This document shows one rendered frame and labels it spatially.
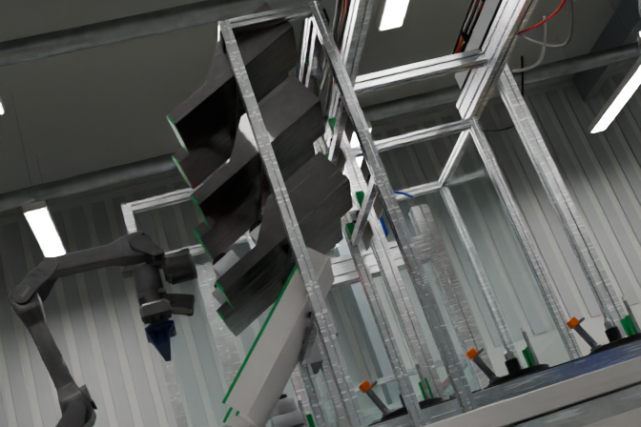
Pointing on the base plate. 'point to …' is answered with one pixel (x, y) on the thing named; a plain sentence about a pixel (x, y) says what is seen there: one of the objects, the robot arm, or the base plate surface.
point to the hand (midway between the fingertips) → (164, 344)
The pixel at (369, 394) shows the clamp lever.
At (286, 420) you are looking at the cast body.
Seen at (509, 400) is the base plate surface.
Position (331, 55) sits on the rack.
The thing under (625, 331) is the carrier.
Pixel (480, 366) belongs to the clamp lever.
